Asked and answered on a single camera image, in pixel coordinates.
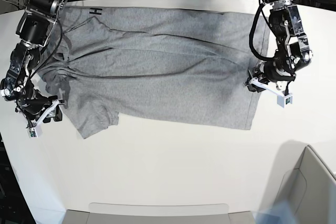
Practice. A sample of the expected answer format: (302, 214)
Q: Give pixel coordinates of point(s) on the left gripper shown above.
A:
(271, 76)

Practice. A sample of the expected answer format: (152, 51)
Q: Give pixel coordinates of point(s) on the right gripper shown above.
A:
(40, 109)

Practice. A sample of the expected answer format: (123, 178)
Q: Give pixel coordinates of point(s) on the grey T-shirt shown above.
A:
(177, 65)

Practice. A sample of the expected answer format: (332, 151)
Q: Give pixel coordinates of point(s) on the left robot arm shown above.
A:
(293, 52)

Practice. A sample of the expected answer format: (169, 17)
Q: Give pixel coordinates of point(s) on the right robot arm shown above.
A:
(34, 29)

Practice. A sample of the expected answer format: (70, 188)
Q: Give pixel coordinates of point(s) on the grey tray front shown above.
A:
(116, 213)

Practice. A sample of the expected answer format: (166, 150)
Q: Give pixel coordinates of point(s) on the grey plastic bin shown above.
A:
(306, 193)

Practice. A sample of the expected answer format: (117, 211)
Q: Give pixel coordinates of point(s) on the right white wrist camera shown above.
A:
(34, 132)

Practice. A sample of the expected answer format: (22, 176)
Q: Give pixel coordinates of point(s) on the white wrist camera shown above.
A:
(284, 100)
(34, 132)

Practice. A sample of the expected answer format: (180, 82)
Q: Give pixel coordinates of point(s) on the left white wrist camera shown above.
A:
(284, 100)

